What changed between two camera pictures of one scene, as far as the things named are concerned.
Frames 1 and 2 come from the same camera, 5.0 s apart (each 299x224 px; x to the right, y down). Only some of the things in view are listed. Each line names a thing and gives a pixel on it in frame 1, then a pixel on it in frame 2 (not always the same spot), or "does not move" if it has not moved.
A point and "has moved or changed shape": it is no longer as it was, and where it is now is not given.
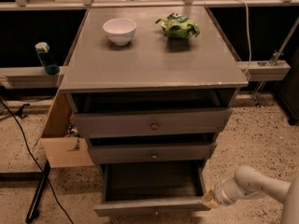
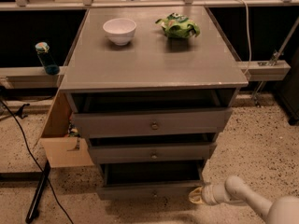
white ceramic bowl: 121,30 does not move
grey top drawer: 150,122 does not move
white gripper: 220,193 does not move
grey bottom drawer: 135,188 has moved or changed shape
